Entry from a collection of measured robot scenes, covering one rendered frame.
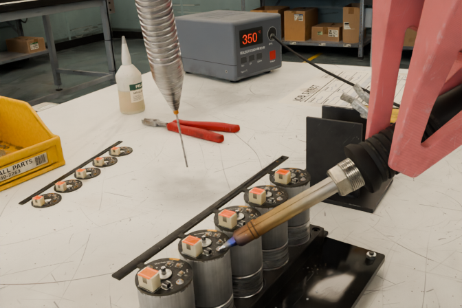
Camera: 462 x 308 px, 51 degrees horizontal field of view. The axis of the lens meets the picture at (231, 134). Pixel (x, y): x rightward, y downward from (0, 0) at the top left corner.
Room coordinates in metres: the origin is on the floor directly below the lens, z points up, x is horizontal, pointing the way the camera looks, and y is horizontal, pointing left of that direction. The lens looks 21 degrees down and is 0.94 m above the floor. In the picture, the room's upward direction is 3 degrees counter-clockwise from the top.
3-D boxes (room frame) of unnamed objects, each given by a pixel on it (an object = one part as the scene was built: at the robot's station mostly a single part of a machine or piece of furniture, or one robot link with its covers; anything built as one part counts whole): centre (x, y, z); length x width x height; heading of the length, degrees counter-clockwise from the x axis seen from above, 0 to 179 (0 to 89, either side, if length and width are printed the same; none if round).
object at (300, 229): (0.26, -0.03, 0.79); 0.02 x 0.02 x 0.05
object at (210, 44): (0.81, 0.00, 0.80); 0.15 x 0.12 x 0.10; 44
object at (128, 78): (0.62, 0.13, 0.80); 0.03 x 0.03 x 0.10
